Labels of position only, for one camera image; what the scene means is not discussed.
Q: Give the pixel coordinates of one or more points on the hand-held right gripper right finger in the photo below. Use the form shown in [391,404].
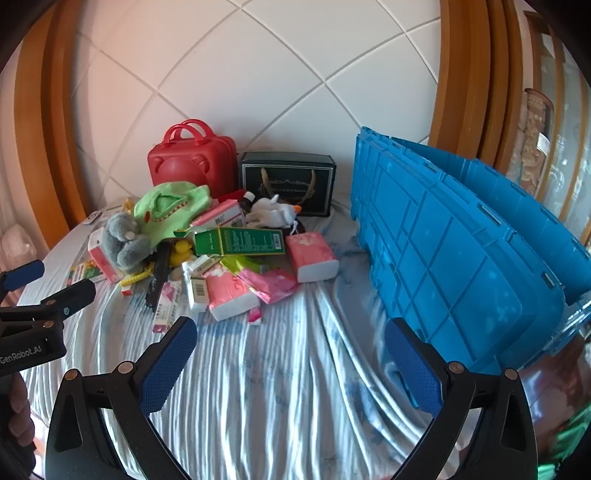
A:
[413,369]

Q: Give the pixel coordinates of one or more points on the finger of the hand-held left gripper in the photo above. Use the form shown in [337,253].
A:
[25,273]
[69,297]

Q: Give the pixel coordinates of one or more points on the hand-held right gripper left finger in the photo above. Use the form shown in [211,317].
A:
[168,364]

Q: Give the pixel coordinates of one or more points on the yellow plastic tongs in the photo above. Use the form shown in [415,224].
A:
[136,277]

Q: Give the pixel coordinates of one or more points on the grey koala plush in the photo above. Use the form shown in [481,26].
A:
[124,244]

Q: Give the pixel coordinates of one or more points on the blue plastic crate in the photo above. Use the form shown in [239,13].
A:
[438,240]

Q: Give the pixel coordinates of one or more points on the long green carton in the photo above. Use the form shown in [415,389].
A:
[240,241]

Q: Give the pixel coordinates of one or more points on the desktop with striped cloth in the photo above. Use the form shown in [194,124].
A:
[286,369]

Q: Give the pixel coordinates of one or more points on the person's left hand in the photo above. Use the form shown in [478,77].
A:
[21,415]

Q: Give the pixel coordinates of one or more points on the green card packet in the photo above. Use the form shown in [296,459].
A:
[81,272]

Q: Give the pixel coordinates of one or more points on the pink white striped box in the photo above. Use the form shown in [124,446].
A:
[101,258]

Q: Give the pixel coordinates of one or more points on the pink white long box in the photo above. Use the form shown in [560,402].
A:
[164,307]

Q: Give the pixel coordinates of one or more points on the pink curtain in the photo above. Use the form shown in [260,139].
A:
[18,207]

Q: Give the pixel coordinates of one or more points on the small white barcode box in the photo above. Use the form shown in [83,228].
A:
[197,290]

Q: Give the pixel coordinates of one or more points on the pink tissue pack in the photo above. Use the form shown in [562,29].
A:
[221,213]
[228,295]
[309,254]

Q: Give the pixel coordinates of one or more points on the black comb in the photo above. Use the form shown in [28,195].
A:
[159,272]

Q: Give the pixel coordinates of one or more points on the small red white packet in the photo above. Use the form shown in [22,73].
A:
[254,316]

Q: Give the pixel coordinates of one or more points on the white carton red print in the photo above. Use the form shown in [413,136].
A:
[198,264]

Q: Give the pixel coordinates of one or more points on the yellow rubber duck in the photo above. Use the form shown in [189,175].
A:
[181,251]

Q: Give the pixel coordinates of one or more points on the yellow green packet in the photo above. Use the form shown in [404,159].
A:
[238,264]

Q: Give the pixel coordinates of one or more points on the pink sachet packets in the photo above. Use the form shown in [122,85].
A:
[272,284]

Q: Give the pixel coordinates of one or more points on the shiny green cloth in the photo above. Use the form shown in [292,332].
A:
[565,443]

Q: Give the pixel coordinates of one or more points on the dark maroon pouch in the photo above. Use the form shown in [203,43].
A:
[300,227]

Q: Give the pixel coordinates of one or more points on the white goose plush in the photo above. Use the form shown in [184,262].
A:
[272,213]

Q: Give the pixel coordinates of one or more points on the red bear-shaped case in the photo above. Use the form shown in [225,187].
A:
[189,157]

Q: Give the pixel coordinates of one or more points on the brown bottle green label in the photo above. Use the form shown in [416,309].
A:
[248,197]

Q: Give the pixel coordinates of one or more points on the black gift box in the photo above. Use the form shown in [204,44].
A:
[286,180]

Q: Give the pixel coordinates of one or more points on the frosted glass wooden partition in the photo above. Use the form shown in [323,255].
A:
[568,175]

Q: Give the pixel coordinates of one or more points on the rolled patterned carpet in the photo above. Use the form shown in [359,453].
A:
[535,134]

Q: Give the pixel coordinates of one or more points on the wooden door frame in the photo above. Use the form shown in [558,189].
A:
[461,83]

